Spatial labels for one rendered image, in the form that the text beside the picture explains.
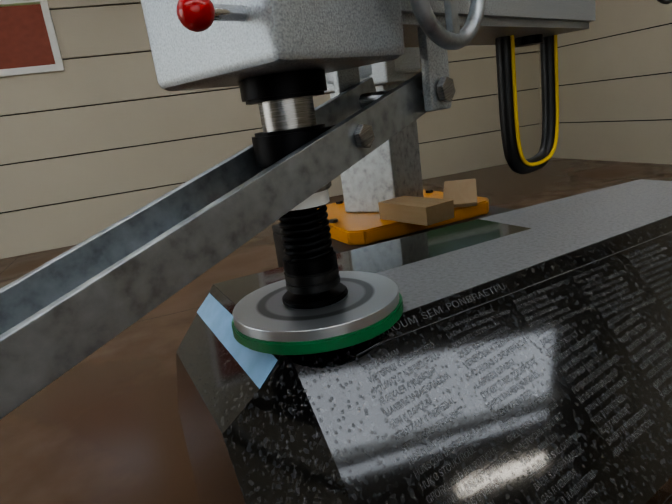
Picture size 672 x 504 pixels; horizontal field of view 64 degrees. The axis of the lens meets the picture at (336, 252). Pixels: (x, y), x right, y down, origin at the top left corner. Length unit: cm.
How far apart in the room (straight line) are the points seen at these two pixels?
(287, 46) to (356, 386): 36
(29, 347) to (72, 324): 3
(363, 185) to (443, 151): 611
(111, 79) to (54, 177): 125
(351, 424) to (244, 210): 25
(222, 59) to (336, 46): 11
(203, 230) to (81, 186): 628
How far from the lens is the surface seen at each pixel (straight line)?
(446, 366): 68
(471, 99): 798
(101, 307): 47
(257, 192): 54
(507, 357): 73
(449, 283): 77
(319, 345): 60
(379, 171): 164
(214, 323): 84
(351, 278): 75
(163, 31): 66
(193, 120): 673
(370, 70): 158
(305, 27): 54
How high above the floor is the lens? 110
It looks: 15 degrees down
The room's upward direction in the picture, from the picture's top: 8 degrees counter-clockwise
